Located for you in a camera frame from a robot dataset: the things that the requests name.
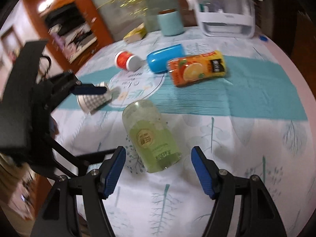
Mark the blue plastic cup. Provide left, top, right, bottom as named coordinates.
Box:
left=147, top=44, right=185, bottom=74

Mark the blue bottle cap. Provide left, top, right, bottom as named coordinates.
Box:
left=259, top=35, right=268, bottom=42

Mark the light teal ceramic canister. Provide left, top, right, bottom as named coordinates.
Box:
left=157, top=9, right=184, bottom=36

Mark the yellow tissue box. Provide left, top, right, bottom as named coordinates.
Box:
left=123, top=23, right=147, bottom=44

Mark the red white paper cup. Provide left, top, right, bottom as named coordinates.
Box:
left=114, top=50, right=142, bottom=72

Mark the white desktop organiser appliance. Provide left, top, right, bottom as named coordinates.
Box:
left=189, top=0, right=256, bottom=39

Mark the green clear plastic cup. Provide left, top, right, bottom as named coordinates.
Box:
left=122, top=100, right=182, bottom=173

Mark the leaf patterned tablecloth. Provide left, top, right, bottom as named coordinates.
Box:
left=53, top=27, right=315, bottom=236

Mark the orange juice bottle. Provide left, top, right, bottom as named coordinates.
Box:
left=167, top=50, right=227, bottom=87

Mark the brown wooden cabinet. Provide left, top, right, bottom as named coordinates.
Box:
left=23, top=0, right=114, bottom=72

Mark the grey checked paper cup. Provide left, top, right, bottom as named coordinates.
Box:
left=77, top=82, right=112, bottom=113

